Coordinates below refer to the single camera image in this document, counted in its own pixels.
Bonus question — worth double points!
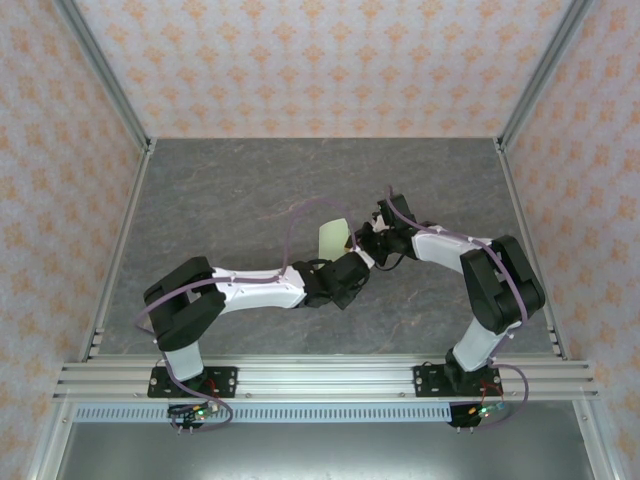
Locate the pale green paper sheet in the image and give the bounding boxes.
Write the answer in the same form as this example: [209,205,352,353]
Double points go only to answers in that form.
[317,217,352,262]

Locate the grey metal sheet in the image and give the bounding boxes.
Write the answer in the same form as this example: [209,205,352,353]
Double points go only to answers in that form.
[49,422,596,480]

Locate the aluminium cross beam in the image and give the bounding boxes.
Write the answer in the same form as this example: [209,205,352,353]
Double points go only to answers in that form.
[52,353,601,402]

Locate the right circuit board green light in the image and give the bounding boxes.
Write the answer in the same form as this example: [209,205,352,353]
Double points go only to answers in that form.
[467,401,507,420]

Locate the circuit board green light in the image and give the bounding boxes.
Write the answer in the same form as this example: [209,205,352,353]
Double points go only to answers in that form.
[167,403,220,421]
[467,401,507,420]

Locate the left circuit board green light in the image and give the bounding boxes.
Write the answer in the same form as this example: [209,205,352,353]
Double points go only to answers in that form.
[167,403,220,421]

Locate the thin black right gripper cable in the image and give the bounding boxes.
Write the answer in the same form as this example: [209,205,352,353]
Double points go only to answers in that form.
[373,253,407,273]

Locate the aluminium table side rail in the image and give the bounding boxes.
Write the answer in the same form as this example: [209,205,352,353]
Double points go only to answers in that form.
[79,144,157,362]
[494,139,572,362]

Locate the grey slotted cable duct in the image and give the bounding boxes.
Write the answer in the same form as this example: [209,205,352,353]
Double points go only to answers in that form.
[73,404,501,424]

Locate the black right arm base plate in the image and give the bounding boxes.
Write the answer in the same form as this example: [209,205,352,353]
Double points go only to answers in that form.
[412,364,504,400]

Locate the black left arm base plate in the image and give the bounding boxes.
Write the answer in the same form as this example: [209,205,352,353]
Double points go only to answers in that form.
[146,366,240,400]

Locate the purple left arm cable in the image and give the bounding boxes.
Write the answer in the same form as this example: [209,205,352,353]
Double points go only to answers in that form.
[133,197,362,435]

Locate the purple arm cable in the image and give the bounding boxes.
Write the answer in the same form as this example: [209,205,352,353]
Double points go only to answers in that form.
[387,185,531,431]
[133,197,362,435]

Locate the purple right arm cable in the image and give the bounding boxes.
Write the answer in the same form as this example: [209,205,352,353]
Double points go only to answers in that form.
[387,185,531,431]

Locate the short aluminium frame post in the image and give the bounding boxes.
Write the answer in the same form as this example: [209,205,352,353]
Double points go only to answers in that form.
[572,399,615,480]
[27,399,77,480]

